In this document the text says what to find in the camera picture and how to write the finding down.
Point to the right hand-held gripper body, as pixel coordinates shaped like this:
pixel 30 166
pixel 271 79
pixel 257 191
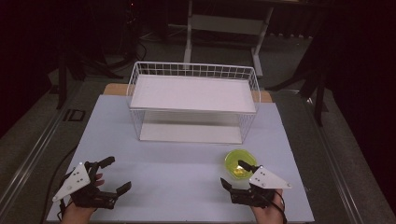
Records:
pixel 267 180

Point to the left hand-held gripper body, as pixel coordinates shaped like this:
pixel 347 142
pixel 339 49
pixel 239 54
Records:
pixel 74 182

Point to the green translucent bowl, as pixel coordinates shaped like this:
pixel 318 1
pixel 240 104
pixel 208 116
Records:
pixel 234 158

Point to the person's left hand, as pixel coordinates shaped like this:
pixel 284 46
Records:
pixel 76 215

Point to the person's right hand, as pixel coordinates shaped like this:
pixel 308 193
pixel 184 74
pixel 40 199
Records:
pixel 269 215

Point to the pale table mat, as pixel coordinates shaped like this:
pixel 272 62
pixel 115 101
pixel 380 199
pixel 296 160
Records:
pixel 174 174

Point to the black floor plate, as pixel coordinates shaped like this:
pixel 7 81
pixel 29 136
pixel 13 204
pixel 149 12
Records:
pixel 67 115

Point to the black stand legs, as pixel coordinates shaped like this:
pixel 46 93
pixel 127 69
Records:
pixel 62 84
pixel 319 102

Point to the metal floor rail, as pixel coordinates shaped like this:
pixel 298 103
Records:
pixel 336 174
pixel 31 158

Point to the white metal desk frame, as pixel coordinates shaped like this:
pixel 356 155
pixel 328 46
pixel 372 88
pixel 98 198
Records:
pixel 227 24

